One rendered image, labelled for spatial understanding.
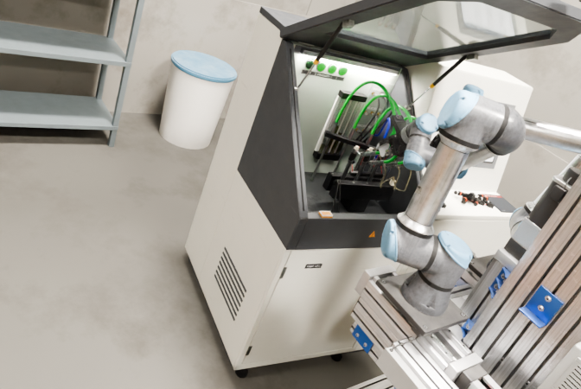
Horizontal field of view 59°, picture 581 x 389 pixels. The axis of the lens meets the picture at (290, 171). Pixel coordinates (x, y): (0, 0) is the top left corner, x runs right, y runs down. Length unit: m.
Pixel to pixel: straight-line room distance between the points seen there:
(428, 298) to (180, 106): 2.84
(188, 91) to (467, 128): 2.84
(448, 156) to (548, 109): 2.54
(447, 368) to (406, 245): 0.37
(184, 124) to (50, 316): 1.97
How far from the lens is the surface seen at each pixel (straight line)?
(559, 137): 1.89
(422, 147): 1.79
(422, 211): 1.50
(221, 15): 4.47
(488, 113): 1.43
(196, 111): 4.02
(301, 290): 2.26
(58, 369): 2.47
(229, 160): 2.52
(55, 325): 2.62
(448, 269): 1.58
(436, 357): 1.65
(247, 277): 2.33
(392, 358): 1.59
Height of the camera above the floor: 1.95
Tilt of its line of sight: 26 degrees down
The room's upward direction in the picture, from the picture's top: 22 degrees clockwise
